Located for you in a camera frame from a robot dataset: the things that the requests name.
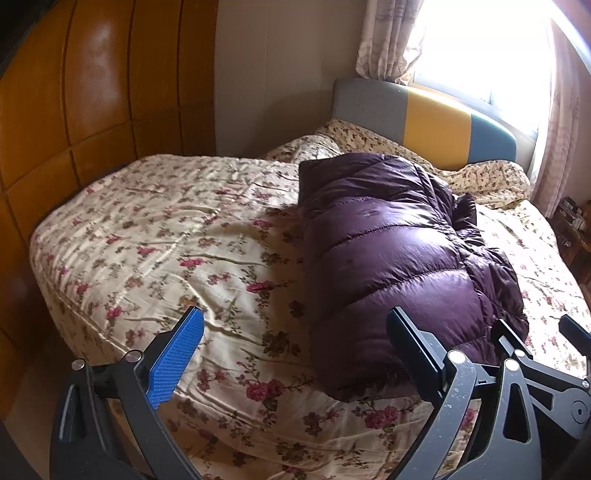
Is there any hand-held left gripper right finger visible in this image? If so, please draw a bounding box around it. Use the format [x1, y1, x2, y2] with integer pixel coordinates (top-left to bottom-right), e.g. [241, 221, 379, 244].
[387, 307, 543, 480]

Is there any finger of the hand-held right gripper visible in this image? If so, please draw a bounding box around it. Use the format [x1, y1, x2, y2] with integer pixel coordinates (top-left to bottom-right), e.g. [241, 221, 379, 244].
[558, 316, 591, 358]
[490, 318, 591, 439]

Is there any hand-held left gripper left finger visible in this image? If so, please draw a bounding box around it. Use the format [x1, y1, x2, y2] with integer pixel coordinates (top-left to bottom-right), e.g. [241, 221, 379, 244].
[50, 305, 206, 480]

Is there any purple down jacket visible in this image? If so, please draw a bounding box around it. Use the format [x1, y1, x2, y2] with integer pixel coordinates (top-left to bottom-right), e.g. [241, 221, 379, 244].
[298, 152, 529, 402]

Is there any cluttered wooden desk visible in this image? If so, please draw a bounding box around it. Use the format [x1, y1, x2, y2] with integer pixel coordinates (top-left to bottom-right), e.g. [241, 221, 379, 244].
[551, 196, 591, 268]

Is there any floral bed quilt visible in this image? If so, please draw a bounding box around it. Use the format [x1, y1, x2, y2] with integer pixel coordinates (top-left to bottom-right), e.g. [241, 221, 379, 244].
[28, 119, 591, 480]

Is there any long floral curtain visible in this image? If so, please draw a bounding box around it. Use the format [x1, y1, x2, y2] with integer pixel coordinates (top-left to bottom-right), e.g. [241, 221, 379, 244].
[531, 23, 591, 217]

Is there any grey yellow blue headboard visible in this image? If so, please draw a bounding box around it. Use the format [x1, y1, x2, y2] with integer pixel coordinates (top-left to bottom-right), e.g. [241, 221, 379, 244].
[332, 78, 518, 168]

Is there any wooden wardrobe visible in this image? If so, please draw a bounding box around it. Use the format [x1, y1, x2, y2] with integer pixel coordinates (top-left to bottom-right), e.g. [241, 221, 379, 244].
[0, 0, 218, 416]

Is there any window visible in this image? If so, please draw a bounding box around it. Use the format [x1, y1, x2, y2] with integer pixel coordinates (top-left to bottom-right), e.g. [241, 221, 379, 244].
[411, 0, 555, 132]

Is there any short floral curtain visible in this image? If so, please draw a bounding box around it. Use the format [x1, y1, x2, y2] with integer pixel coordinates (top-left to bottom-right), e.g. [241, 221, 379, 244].
[355, 0, 428, 88]

